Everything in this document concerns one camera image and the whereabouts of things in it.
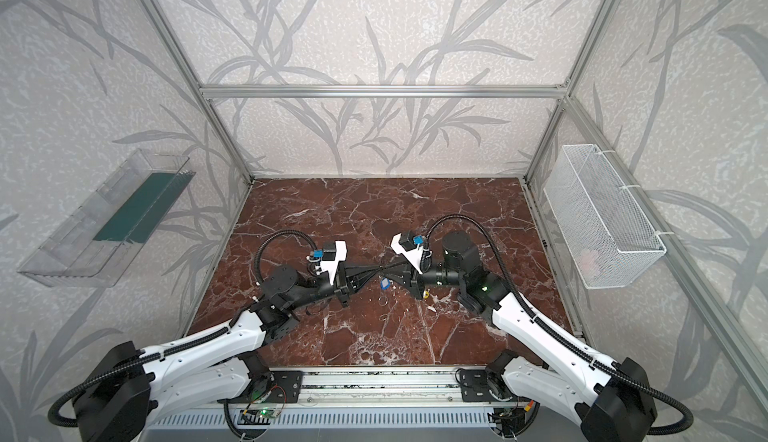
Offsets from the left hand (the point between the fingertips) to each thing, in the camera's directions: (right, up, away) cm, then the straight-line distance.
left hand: (381, 266), depth 65 cm
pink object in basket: (+51, 0, +8) cm, 51 cm away
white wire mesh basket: (+47, +7, -4) cm, 48 cm away
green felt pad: (-51, +11, -3) cm, 52 cm away
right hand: (+1, 0, +3) cm, 3 cm away
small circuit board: (-28, -36, +5) cm, 46 cm away
